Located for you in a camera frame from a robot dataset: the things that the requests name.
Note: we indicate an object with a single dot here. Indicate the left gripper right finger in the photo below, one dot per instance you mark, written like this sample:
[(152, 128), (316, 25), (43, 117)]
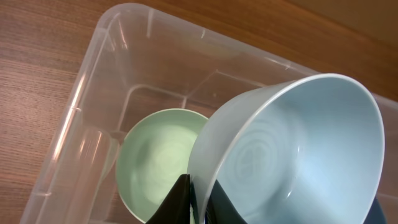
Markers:
[(220, 209)]

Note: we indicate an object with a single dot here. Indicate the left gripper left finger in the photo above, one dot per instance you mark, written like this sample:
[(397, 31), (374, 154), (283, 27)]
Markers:
[(175, 209)]

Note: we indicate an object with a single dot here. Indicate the mint green bowl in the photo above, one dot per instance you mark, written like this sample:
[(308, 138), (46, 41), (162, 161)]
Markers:
[(155, 152)]

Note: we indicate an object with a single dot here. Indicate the light blue bowl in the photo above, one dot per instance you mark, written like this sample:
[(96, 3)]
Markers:
[(306, 151)]

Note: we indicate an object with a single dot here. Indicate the clear plastic storage container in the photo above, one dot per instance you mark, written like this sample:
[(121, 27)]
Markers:
[(141, 60)]

